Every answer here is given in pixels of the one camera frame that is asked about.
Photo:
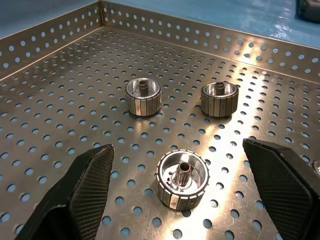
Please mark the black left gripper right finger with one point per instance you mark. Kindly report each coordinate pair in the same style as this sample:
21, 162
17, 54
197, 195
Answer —
287, 190

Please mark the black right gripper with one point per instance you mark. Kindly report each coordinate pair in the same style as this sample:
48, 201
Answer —
308, 8

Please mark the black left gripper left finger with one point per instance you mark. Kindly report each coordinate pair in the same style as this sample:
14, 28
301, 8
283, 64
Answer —
75, 195

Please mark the perforated steel tray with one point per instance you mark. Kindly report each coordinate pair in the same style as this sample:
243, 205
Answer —
51, 50

